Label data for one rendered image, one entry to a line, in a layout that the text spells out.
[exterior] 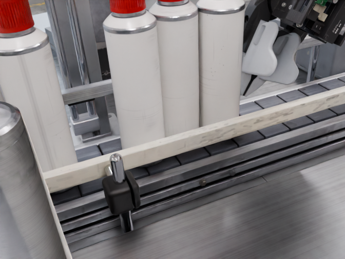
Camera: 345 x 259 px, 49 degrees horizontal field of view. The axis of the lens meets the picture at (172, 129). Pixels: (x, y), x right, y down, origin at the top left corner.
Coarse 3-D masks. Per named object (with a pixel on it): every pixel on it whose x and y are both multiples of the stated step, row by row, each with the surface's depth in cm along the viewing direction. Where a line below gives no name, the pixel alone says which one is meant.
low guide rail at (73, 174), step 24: (312, 96) 48; (336, 96) 48; (240, 120) 44; (264, 120) 45; (288, 120) 47; (144, 144) 41; (168, 144) 41; (192, 144) 42; (72, 168) 38; (96, 168) 39
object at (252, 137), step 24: (288, 96) 55; (312, 120) 50; (96, 144) 47; (120, 144) 47; (216, 144) 46; (240, 144) 46; (144, 168) 43; (168, 168) 43; (72, 192) 40; (96, 192) 40
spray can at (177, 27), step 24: (168, 0) 37; (168, 24) 37; (192, 24) 38; (168, 48) 38; (192, 48) 39; (168, 72) 40; (192, 72) 41; (168, 96) 42; (192, 96) 42; (168, 120) 43; (192, 120) 44
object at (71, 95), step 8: (304, 40) 51; (312, 40) 52; (72, 88) 42; (80, 88) 42; (88, 88) 42; (96, 88) 42; (104, 88) 43; (112, 88) 43; (64, 96) 41; (72, 96) 42; (80, 96) 42; (88, 96) 43; (96, 96) 43; (64, 104) 42
